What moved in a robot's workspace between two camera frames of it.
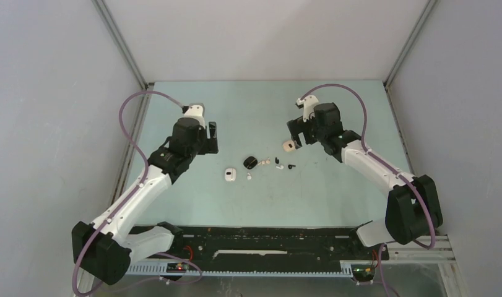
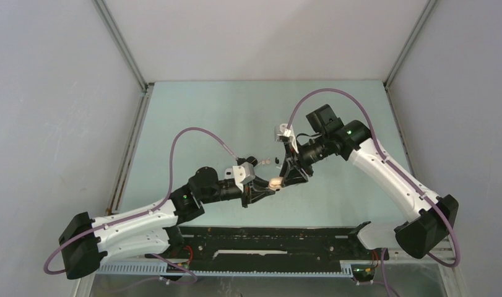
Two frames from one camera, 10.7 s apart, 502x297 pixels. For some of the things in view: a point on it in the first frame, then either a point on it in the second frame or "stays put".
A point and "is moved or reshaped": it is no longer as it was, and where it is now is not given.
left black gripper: x=210 y=145 -> x=254 y=191
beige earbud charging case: x=289 y=145 is moved or reshaped
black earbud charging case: x=250 y=163 stays put
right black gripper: x=299 y=126 -> x=291 y=173
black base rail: x=267 y=244 stays put
